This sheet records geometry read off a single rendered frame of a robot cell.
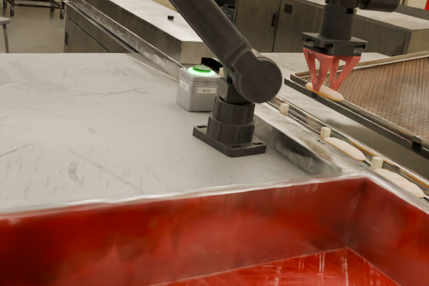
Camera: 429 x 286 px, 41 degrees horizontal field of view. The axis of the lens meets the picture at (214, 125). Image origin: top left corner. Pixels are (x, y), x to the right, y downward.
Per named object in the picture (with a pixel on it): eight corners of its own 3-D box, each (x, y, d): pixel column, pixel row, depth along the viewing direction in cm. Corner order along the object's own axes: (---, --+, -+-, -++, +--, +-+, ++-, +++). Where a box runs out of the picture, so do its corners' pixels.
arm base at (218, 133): (189, 133, 105) (230, 158, 97) (196, 91, 103) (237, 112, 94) (226, 129, 111) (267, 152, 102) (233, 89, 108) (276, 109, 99)
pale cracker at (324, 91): (300, 85, 109) (301, 80, 108) (316, 85, 110) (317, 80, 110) (332, 101, 100) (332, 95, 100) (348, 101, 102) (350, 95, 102)
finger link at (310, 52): (348, 96, 104) (359, 45, 101) (316, 96, 100) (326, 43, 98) (326, 85, 109) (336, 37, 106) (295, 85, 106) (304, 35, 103)
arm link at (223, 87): (216, 101, 104) (223, 111, 99) (224, 46, 101) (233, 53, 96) (263, 105, 107) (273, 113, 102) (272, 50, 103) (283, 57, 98)
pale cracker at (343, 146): (318, 140, 103) (319, 133, 103) (334, 139, 105) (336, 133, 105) (353, 161, 95) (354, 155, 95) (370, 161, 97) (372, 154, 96)
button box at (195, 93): (171, 115, 125) (177, 66, 122) (203, 115, 129) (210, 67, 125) (186, 128, 118) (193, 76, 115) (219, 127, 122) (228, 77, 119)
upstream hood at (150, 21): (66, -7, 246) (68, -27, 243) (108, -3, 254) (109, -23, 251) (177, 69, 141) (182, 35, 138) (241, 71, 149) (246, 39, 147)
